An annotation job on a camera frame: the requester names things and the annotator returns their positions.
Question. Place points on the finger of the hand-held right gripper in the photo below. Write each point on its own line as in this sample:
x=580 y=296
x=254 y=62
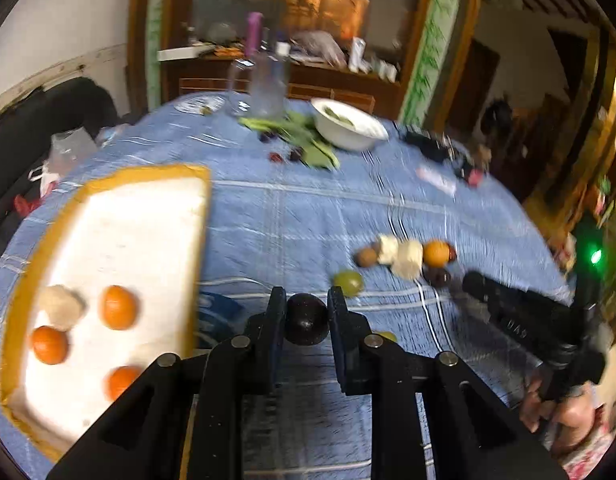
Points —
x=483 y=292

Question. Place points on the red cloth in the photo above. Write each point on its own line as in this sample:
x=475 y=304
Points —
x=25 y=205

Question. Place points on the green grape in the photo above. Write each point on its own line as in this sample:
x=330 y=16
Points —
x=386 y=336
x=349 y=283

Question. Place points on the orange tangerine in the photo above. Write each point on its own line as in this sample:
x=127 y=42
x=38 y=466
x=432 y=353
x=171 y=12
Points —
x=436 y=253
x=49 y=344
x=119 y=307
x=120 y=381

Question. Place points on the white bowl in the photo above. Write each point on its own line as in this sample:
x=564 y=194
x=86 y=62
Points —
x=350 y=127

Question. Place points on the white carton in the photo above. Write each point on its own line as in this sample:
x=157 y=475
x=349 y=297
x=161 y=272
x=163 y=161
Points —
x=357 y=55

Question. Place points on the orange-rimmed white tray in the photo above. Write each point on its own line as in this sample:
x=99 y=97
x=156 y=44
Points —
x=123 y=240

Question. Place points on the brown longan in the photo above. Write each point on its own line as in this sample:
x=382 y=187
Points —
x=366 y=257

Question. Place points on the small red object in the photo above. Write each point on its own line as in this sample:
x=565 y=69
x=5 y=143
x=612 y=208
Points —
x=474 y=176

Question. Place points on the white plate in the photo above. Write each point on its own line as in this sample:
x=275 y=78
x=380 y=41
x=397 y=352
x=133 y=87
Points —
x=200 y=105

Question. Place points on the green leaves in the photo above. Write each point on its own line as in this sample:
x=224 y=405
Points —
x=308 y=139

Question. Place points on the white fruit chunk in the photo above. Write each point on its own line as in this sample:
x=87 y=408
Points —
x=388 y=249
x=407 y=259

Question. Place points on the small clear glass jar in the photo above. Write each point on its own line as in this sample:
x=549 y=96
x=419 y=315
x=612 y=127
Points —
x=237 y=91

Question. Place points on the white plastic bag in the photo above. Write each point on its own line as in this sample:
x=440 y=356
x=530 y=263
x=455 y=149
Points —
x=68 y=152

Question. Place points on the clear plastic bag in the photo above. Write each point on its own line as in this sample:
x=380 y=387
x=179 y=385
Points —
x=318 y=46

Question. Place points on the blue plaid tablecloth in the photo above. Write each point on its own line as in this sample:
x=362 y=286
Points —
x=298 y=210

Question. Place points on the pink white packet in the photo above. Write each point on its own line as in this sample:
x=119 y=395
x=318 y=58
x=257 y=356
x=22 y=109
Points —
x=435 y=179

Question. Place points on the person's right forearm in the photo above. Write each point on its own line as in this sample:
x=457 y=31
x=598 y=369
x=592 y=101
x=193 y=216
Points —
x=590 y=455

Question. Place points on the dark purple plum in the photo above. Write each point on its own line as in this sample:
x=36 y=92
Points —
x=306 y=321
x=437 y=276

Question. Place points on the beige round fruit on tray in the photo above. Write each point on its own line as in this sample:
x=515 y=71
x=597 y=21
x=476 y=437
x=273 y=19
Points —
x=62 y=306

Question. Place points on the purple bottle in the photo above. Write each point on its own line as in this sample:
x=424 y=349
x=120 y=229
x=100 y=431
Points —
x=254 y=32

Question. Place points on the clear plastic bottle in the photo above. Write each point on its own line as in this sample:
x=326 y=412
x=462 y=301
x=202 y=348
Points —
x=268 y=87

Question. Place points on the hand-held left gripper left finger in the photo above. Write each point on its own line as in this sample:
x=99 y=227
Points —
x=277 y=321

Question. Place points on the black sofa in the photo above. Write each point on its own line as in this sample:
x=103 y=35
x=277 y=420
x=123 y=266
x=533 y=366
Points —
x=38 y=120

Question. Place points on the person's right hand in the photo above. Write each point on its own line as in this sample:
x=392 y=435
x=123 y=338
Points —
x=568 y=420

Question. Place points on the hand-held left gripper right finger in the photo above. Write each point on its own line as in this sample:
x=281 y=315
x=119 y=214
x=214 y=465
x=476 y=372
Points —
x=338 y=321

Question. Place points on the black device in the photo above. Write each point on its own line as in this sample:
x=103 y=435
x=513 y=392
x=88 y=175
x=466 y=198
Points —
x=428 y=146

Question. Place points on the small dark red fruit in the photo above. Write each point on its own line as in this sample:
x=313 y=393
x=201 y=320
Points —
x=275 y=157
x=453 y=254
x=294 y=155
x=266 y=136

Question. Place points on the flat white box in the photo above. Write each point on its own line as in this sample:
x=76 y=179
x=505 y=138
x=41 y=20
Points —
x=183 y=52

